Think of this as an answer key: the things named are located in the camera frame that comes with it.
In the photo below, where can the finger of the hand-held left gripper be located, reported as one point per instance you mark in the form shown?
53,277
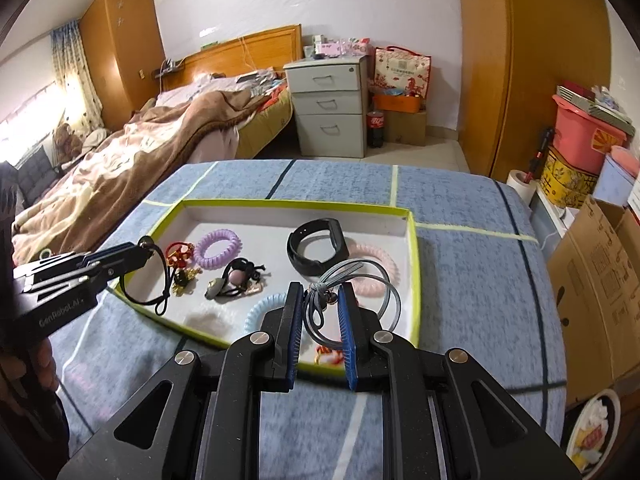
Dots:
120,272
117,255

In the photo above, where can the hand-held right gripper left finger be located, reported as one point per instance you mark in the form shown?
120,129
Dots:
295,340

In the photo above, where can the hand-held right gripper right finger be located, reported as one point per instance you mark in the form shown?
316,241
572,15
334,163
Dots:
346,340

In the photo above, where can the gold charm hair clip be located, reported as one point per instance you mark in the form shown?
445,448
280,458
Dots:
184,278

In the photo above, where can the black smart wristband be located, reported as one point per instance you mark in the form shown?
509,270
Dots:
300,260

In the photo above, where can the shallow yellow-green box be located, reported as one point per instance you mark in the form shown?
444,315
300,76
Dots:
200,317

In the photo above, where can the person's left forearm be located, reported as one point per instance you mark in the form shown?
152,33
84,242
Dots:
30,440

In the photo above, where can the person's left hand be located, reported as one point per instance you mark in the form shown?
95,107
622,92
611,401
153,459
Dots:
41,365

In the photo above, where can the red knot ornament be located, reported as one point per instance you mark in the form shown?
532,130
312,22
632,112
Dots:
179,252

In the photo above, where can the brown blanket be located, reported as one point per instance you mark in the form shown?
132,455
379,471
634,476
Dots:
125,180

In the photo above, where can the grey chair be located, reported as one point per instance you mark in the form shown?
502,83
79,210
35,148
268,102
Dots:
37,172

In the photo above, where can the brown teddy bear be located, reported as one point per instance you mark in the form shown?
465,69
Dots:
66,141

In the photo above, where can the blue plaid sheet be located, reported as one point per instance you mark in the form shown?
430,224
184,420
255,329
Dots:
475,300

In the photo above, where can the patterned window curtain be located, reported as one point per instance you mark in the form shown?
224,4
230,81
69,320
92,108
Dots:
75,80

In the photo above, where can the power strip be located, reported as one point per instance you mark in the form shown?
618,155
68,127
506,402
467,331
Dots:
170,67

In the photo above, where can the narrow wooden wardrobe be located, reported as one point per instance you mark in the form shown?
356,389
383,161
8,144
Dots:
122,55

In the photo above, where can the cola bottle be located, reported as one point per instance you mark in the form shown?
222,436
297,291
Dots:
376,127

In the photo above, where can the small cardboard box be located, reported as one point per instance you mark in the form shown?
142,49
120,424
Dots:
406,129

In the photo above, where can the white paper roll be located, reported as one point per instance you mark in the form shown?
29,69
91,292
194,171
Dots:
517,187

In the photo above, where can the grey drawer cabinet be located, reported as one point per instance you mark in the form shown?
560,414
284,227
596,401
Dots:
327,110

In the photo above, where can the orange box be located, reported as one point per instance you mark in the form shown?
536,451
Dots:
397,104

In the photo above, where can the wooden bed headboard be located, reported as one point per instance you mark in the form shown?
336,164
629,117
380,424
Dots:
260,50

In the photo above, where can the large open cardboard box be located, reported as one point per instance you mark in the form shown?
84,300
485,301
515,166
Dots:
595,300

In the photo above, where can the trash bin with black bag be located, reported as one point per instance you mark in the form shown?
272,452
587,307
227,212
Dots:
592,435

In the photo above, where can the red and black tool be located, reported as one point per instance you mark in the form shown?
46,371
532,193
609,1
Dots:
539,152

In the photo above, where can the yellow patterned tin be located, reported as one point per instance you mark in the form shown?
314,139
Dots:
565,180

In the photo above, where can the red floral gift bag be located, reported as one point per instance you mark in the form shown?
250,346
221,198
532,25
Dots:
402,72

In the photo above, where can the pile of small pink packages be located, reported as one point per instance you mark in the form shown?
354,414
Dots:
335,47

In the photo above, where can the pink plastic tub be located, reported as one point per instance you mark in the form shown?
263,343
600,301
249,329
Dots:
575,135

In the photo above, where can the light blue round box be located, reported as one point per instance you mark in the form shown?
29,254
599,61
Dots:
615,177

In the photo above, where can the large wooden wardrobe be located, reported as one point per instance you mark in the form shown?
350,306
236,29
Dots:
540,70

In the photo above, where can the striped flat box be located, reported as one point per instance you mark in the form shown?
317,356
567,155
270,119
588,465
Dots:
595,107

